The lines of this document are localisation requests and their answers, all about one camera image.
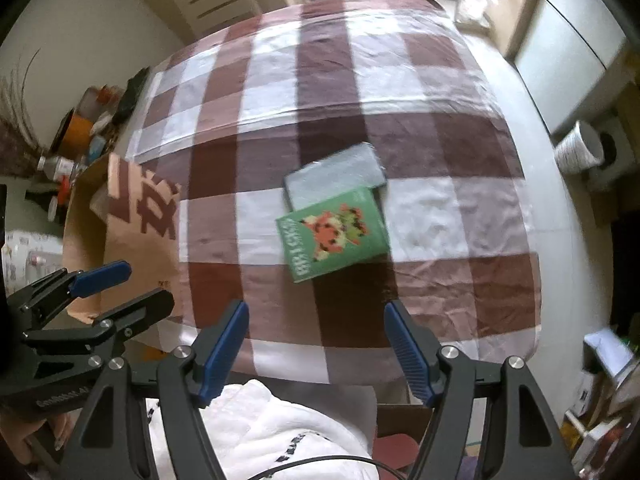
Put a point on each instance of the green pixel-art box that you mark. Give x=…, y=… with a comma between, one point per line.
x=330, y=235

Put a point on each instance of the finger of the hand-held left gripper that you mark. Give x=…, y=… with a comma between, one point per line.
x=100, y=275
x=145, y=310

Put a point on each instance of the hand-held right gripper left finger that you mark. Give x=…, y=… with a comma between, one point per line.
x=225, y=350

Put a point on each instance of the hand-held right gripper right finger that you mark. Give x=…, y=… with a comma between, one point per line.
x=407, y=355

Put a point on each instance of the orange container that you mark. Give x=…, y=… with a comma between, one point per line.
x=72, y=135

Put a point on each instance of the clear water bottle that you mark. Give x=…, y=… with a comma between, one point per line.
x=57, y=166

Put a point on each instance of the person's left hand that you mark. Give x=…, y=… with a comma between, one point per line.
x=25, y=440

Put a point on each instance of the person's white clothing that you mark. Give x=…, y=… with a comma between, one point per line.
x=275, y=430

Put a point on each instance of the white patterned cup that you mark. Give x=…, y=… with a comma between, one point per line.
x=577, y=147

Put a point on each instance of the brown cardboard piece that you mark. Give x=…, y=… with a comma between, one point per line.
x=400, y=430

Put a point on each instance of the brown cardboard box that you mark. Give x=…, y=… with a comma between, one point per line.
x=140, y=240

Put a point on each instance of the clear plastic bag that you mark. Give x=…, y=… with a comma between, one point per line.
x=472, y=7

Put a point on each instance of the brown and white checked blanket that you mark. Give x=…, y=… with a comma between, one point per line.
x=400, y=85

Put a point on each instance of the white cabinet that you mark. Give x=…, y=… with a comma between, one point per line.
x=570, y=45

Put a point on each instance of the black bag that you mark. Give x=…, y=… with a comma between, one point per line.
x=134, y=92

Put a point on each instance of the white open box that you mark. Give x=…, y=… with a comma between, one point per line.
x=607, y=355

